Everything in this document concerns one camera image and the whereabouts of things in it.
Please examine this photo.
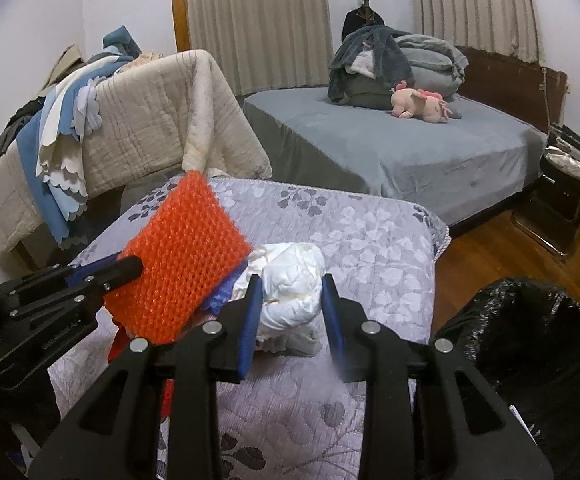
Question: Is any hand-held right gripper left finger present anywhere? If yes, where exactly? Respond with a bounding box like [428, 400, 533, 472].
[27, 274, 266, 480]

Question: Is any thin grey cord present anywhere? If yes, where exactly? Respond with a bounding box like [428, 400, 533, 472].
[540, 67, 557, 131]

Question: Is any dark grey clothes pile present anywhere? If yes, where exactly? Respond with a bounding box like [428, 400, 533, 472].
[0, 104, 47, 172]

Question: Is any wooden window frame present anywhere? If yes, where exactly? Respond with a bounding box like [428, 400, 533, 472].
[169, 0, 191, 53]

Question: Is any orange bubble wrap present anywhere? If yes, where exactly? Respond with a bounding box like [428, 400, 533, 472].
[102, 170, 253, 346]

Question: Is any white printed box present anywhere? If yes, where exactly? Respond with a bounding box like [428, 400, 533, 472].
[509, 402, 539, 448]

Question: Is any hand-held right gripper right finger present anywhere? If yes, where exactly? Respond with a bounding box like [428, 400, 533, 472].
[320, 274, 553, 480]

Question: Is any peach cloth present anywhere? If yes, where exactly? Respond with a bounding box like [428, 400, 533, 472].
[120, 52, 167, 74]

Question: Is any folded grey duvet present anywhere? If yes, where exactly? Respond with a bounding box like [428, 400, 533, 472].
[395, 34, 471, 103]

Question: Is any pink plush toy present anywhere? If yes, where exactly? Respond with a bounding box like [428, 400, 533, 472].
[389, 87, 452, 125]

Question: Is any wooden coat rack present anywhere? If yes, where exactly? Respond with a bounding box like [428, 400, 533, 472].
[341, 0, 386, 41]

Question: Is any cardboard piece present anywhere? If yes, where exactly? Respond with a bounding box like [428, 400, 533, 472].
[45, 44, 87, 92]

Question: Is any grey bed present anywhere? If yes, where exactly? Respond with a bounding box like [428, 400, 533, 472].
[242, 85, 548, 226]

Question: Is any blue white scalloped cloth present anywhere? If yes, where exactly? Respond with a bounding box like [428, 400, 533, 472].
[35, 55, 136, 251]

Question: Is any wooden headboard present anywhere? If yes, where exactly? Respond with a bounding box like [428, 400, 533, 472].
[455, 45, 568, 133]

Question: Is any white paper wad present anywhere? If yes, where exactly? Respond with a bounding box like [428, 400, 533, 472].
[232, 242, 328, 358]

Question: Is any teal cloth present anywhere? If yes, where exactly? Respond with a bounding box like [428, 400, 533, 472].
[102, 26, 143, 59]

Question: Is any black folding chair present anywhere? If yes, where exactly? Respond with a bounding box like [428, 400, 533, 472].
[512, 122, 580, 261]

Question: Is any silver chair cushion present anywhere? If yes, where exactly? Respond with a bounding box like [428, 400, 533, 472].
[542, 145, 580, 183]

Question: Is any bin with black bag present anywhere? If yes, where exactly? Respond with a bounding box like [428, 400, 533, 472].
[432, 277, 580, 480]

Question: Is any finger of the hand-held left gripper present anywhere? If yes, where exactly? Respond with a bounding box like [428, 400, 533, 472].
[0, 261, 119, 307]
[7, 256, 145, 322]

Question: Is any grey pillow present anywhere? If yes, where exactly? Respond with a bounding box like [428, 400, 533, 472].
[345, 72, 406, 110]

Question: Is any wide beige curtain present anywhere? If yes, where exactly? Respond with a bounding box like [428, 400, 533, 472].
[184, 0, 333, 98]

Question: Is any grey floral quilt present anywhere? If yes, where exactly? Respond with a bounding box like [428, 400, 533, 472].
[47, 175, 451, 480]

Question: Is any dark grey fleece blanket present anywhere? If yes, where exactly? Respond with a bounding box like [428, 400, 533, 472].
[327, 26, 416, 106]

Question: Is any beige quilted blanket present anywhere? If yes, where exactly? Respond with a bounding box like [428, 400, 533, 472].
[0, 49, 273, 261]

